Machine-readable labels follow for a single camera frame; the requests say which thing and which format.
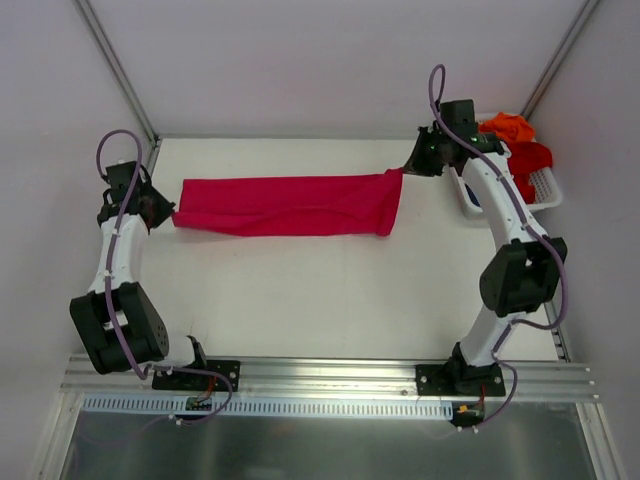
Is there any crimson pink t shirt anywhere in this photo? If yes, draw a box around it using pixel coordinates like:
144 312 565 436
172 168 403 237

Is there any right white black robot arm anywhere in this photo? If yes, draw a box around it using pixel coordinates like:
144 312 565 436
404 100 567 397

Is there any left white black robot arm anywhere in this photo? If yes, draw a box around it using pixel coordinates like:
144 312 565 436
70 161 209 390

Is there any blue t shirt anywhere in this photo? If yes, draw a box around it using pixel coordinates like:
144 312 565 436
465 185 481 208

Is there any orange t shirt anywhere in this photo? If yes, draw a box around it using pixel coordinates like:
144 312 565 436
479 112 535 143

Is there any red t shirt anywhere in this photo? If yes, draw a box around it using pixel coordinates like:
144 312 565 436
507 141 553 204

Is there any white plastic laundry basket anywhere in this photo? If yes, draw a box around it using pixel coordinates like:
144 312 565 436
445 119 562 211

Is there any left aluminium frame post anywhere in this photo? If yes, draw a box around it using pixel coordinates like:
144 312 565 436
72 0 159 144

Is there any aluminium frame post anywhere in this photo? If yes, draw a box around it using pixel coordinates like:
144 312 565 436
520 0 603 120
72 0 159 144

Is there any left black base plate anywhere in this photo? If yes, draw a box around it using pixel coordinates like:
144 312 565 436
152 359 241 392

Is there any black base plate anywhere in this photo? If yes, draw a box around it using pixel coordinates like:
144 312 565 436
415 362 506 398
152 359 241 392

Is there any right aluminium frame post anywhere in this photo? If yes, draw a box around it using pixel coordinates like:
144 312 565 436
520 0 603 120

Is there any aluminium mounting rail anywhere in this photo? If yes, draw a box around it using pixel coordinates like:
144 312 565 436
60 354 603 403

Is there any white slotted cable duct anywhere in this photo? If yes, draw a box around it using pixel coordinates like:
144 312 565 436
82 394 454 421

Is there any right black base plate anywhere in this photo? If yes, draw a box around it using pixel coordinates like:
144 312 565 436
415 362 506 398

